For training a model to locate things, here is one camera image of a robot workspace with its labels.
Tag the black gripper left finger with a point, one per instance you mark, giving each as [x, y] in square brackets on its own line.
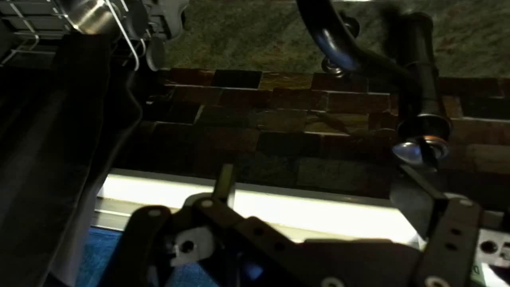
[247, 252]

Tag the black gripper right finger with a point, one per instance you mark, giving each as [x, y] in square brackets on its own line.
[448, 225]

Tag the dark bronze faucet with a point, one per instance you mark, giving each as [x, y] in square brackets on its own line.
[407, 64]

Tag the dark curtain right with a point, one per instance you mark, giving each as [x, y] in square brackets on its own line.
[61, 131]

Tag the steel pot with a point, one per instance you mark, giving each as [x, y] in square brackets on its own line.
[93, 16]

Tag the grey dish drying rack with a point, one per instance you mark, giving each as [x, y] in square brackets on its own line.
[32, 29]

